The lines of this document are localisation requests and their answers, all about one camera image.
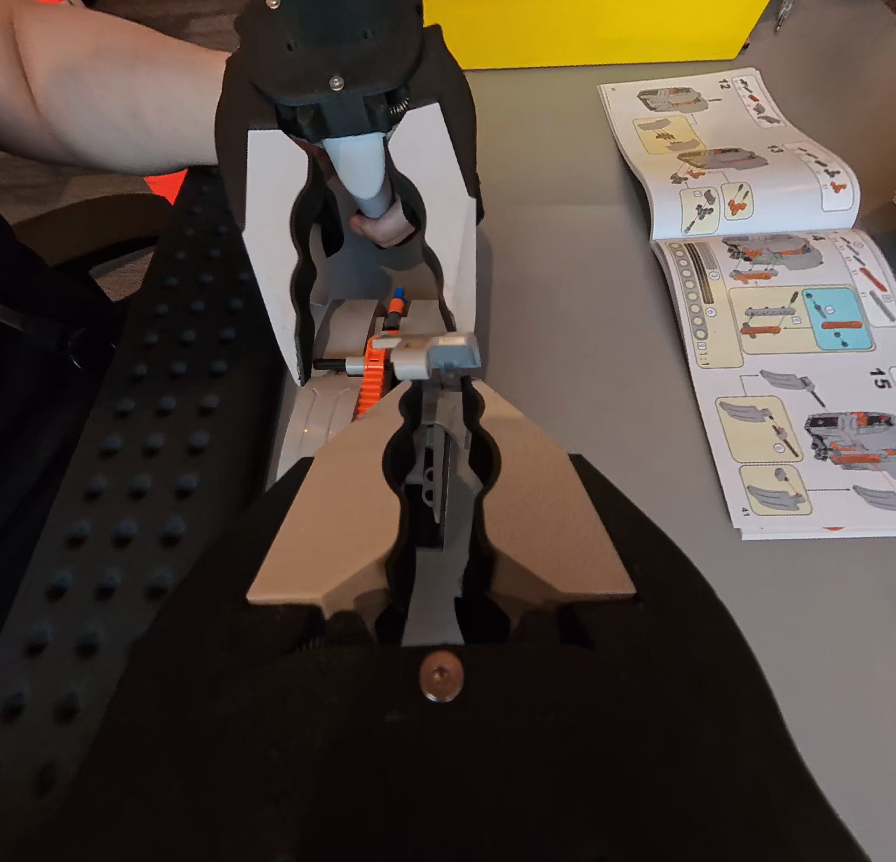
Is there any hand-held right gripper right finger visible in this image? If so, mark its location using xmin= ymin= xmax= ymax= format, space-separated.
xmin=455 ymin=375 xmax=637 ymax=642

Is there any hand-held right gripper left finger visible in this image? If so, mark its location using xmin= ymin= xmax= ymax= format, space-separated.
xmin=246 ymin=379 xmax=421 ymax=646

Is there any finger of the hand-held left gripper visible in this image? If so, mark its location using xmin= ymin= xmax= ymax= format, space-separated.
xmin=381 ymin=99 xmax=480 ymax=338
xmin=241 ymin=131 xmax=326 ymax=387

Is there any grey orange toy brick vehicle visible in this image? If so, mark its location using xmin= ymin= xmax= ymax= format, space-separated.
xmin=276 ymin=287 xmax=484 ymax=488

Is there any person's left forearm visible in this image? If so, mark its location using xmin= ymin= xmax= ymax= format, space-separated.
xmin=0 ymin=0 xmax=235 ymax=177

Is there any grey desk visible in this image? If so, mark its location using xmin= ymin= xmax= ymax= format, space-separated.
xmin=269 ymin=0 xmax=896 ymax=862

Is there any person's left hand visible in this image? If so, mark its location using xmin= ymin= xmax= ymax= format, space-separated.
xmin=348 ymin=201 xmax=415 ymax=249

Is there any orange traffic cone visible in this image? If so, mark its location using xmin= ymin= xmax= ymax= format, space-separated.
xmin=0 ymin=0 xmax=191 ymax=207

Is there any black dimpled armrest pad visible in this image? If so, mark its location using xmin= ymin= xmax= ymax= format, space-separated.
xmin=0 ymin=166 xmax=298 ymax=835

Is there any yellow plastic bin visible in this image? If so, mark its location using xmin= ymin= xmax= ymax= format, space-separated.
xmin=395 ymin=0 xmax=792 ymax=71

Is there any open instruction booklet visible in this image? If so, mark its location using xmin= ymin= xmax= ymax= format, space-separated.
xmin=597 ymin=68 xmax=896 ymax=541

